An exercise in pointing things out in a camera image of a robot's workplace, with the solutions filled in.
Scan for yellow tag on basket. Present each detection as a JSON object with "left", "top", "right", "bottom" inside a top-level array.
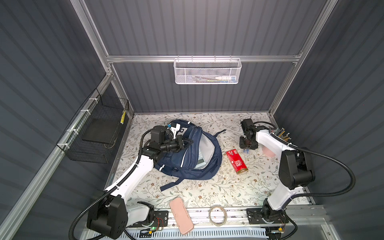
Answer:
[{"left": 120, "top": 110, "right": 126, "bottom": 125}]

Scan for bundle of coloured pencils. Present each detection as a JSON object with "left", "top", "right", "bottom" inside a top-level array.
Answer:
[{"left": 271, "top": 128, "right": 291, "bottom": 141}]

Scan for roll of clear tape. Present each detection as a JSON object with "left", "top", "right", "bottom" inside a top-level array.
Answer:
[{"left": 208, "top": 205, "right": 228, "bottom": 227}]

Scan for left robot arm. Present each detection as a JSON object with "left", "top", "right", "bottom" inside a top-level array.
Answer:
[{"left": 87, "top": 126, "right": 193, "bottom": 239}]

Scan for black wire basket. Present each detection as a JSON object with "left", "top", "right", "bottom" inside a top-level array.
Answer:
[{"left": 57, "top": 91, "right": 130, "bottom": 164}]

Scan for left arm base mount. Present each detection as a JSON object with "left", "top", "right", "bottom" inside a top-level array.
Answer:
[{"left": 130, "top": 211, "right": 170, "bottom": 228}]

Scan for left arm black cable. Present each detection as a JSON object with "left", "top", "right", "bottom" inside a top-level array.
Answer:
[{"left": 68, "top": 128, "right": 154, "bottom": 240}]

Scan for white wire mesh basket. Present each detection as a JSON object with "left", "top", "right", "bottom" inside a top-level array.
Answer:
[{"left": 173, "top": 57, "right": 242, "bottom": 85}]

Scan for red card box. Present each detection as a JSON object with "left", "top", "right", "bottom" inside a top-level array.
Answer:
[{"left": 226, "top": 149, "right": 248, "bottom": 174}]

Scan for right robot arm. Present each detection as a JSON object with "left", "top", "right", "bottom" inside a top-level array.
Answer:
[{"left": 240, "top": 119, "right": 316, "bottom": 213}]

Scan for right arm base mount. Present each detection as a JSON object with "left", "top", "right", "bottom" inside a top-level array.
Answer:
[{"left": 246, "top": 207, "right": 289, "bottom": 225}]

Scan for pink pencil case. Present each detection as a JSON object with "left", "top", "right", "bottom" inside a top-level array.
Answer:
[{"left": 170, "top": 197, "right": 194, "bottom": 235}]

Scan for light blue calculator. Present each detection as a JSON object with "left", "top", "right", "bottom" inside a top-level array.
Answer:
[{"left": 195, "top": 151, "right": 211, "bottom": 170}]

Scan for pink pencil cup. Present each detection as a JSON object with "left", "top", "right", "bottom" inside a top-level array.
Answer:
[{"left": 262, "top": 146, "right": 276, "bottom": 158}]

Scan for navy blue student backpack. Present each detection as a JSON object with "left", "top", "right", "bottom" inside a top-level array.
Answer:
[{"left": 155, "top": 119, "right": 225, "bottom": 192}]

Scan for pens in white basket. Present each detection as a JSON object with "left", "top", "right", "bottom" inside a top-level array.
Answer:
[{"left": 194, "top": 76, "right": 238, "bottom": 83}]

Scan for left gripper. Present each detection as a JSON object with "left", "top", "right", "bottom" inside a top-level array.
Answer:
[{"left": 159, "top": 135, "right": 192, "bottom": 154}]

